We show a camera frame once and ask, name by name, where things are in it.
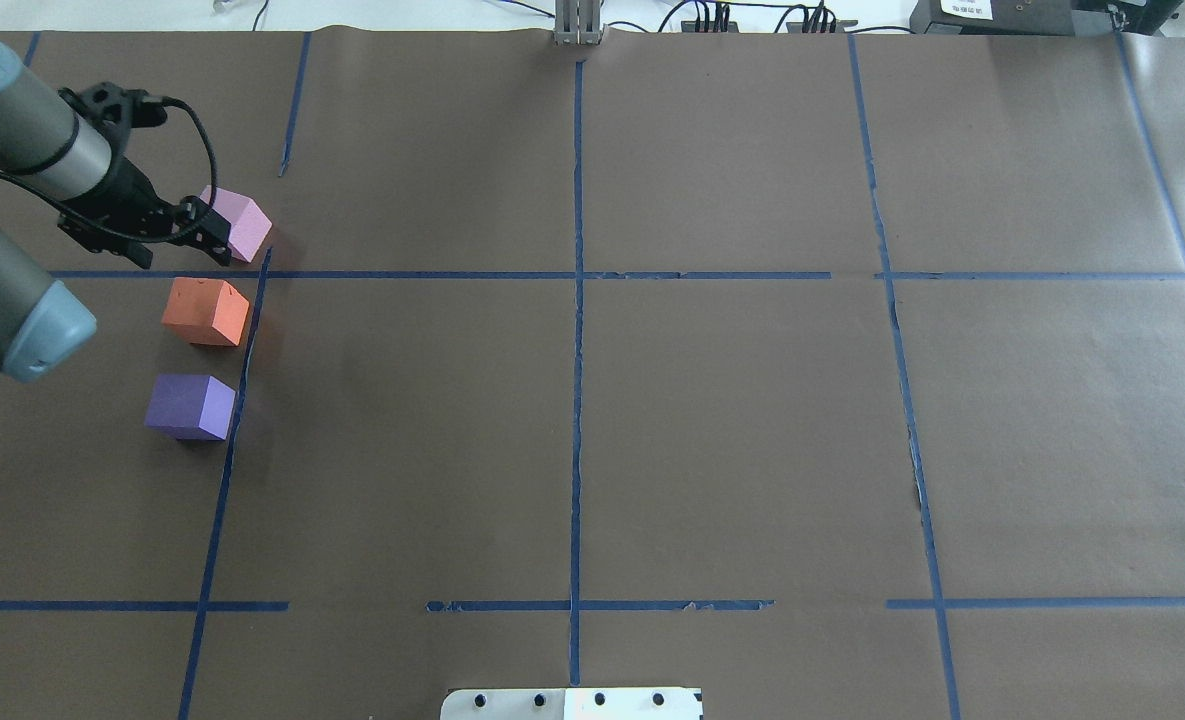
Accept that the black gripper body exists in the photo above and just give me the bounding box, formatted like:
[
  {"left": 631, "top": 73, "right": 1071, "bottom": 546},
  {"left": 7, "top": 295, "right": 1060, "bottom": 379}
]
[{"left": 57, "top": 158, "right": 205, "bottom": 269}]

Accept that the orange foam cube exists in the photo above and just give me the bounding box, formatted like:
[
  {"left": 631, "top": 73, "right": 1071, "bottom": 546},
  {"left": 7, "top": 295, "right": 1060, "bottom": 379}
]
[{"left": 161, "top": 277, "right": 252, "bottom": 347}]

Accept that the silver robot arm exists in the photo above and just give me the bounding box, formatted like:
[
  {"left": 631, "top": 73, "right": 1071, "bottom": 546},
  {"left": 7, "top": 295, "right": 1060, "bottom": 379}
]
[{"left": 0, "top": 38, "right": 233, "bottom": 383}]

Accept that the pink foam cube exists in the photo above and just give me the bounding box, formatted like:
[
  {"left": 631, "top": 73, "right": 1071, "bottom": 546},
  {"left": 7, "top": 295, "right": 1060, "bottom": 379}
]
[{"left": 200, "top": 186, "right": 273, "bottom": 263}]

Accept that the purple foam cube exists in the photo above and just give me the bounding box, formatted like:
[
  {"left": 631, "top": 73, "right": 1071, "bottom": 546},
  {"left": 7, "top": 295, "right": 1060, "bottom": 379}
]
[{"left": 145, "top": 374, "right": 236, "bottom": 442}]

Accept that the brown paper table cover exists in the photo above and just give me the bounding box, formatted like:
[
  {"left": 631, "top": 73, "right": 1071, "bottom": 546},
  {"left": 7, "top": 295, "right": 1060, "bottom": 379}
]
[{"left": 0, "top": 27, "right": 1185, "bottom": 719}]

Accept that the black box device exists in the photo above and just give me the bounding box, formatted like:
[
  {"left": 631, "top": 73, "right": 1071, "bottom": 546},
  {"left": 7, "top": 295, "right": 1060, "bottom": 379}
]
[{"left": 908, "top": 0, "right": 1133, "bottom": 39}]

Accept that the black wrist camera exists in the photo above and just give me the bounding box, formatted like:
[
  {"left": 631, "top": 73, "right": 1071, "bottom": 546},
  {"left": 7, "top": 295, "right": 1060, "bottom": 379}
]
[{"left": 58, "top": 82, "right": 168, "bottom": 131}]

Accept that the aluminium frame post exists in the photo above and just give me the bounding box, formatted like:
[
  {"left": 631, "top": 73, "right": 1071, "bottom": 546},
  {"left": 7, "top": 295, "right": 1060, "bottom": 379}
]
[{"left": 552, "top": 0, "right": 604, "bottom": 47}]

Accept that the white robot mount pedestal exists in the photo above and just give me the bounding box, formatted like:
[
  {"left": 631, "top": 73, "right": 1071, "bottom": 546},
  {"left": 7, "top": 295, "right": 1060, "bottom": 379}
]
[{"left": 438, "top": 687, "right": 705, "bottom": 719}]

